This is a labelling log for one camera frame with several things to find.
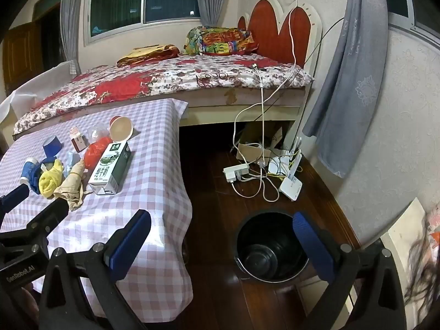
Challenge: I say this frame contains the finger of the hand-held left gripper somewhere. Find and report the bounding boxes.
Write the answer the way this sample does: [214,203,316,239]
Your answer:
[25,196,71,245]
[0,184,31,218]

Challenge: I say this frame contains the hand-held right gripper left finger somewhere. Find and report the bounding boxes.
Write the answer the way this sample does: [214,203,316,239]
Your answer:
[38,209,152,330]

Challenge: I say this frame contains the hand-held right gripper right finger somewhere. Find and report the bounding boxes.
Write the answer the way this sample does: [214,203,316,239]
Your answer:
[292,211,408,330]

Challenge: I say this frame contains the blue cloth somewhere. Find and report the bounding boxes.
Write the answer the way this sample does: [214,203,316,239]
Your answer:
[28,157,57,194]

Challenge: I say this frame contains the small blue white can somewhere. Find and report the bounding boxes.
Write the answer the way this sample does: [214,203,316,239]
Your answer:
[20,157,39,186]

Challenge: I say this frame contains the yellow cloth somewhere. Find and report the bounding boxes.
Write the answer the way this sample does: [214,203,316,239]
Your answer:
[38,159,65,199]

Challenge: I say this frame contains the cream paper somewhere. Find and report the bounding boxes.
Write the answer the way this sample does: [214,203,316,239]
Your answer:
[53,159,94,212]

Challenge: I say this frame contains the black trash bin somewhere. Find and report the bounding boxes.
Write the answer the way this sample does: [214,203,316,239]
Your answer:
[235,209,313,284]

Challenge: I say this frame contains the blue paper cup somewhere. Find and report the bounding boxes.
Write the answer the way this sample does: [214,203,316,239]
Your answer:
[42,135,63,157]

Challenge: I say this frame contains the green white milk carton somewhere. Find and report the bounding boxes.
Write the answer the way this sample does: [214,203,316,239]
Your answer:
[88,141,133,196]

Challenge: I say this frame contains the red plastic bag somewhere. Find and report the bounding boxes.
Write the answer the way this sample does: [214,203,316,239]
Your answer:
[83,136,115,170]

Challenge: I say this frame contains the small cigarette box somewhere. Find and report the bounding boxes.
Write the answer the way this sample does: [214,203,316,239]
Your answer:
[70,126,87,153]

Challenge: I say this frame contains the clear plastic bag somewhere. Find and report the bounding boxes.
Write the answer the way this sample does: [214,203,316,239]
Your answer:
[87,127,112,145]

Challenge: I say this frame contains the red paper cup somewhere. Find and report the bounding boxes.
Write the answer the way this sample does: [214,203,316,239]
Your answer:
[109,116,134,142]

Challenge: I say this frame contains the pink checkered tablecloth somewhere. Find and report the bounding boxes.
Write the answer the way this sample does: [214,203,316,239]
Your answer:
[0,98,194,320]

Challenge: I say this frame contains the flat white router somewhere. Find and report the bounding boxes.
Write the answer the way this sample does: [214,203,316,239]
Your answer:
[279,153,304,201]

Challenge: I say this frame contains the white router with antennas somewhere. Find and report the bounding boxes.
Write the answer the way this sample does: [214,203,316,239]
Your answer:
[267,137,303,177]

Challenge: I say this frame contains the white printed box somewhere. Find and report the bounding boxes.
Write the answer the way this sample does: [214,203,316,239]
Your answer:
[380,197,440,284]

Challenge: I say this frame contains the white bed footboard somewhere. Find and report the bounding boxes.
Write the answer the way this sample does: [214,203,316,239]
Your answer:
[0,60,82,132]

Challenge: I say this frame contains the white power strip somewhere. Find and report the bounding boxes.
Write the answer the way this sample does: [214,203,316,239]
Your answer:
[223,164,251,183]

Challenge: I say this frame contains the dark tangled strands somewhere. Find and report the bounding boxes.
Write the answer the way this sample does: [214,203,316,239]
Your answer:
[402,210,440,317]

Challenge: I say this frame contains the brown cardboard box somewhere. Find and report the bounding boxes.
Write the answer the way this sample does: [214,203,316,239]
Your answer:
[236,123,284,164]

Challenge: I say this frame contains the brown wooden door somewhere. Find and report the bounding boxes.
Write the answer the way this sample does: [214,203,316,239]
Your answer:
[2,3,64,97]

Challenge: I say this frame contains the red floral bedspread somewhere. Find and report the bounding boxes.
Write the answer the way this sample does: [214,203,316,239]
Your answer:
[13,54,315,141]

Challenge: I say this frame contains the long grey patterned curtain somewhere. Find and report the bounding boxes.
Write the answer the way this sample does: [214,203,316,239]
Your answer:
[302,0,391,179]

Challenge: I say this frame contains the grey curtain beside door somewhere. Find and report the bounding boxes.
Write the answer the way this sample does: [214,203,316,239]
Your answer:
[61,0,90,74]

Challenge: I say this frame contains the folded yellow red blanket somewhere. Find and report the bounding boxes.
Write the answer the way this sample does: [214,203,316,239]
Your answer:
[116,44,181,68]

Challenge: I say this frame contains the colourful printed pillow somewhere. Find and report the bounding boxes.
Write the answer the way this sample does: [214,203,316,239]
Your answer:
[184,26,259,56]

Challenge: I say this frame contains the red and white headboard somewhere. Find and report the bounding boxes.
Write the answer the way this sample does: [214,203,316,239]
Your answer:
[237,0,324,76]

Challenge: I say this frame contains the sliding glass window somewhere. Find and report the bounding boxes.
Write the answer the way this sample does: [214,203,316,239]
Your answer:
[84,0,204,43]

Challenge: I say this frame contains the small corner window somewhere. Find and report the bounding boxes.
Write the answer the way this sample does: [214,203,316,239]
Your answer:
[388,0,440,47]

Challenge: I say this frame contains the yellow cable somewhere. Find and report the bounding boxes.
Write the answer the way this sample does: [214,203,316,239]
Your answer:
[240,156,293,180]

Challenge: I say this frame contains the white cable with stick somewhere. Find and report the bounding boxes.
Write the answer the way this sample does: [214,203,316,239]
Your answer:
[253,63,280,203]

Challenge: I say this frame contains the beige bed frame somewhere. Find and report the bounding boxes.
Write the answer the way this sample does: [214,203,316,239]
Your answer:
[179,86,307,128]

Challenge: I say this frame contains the thick white cable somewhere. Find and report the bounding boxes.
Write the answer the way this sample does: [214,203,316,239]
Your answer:
[232,0,309,156]

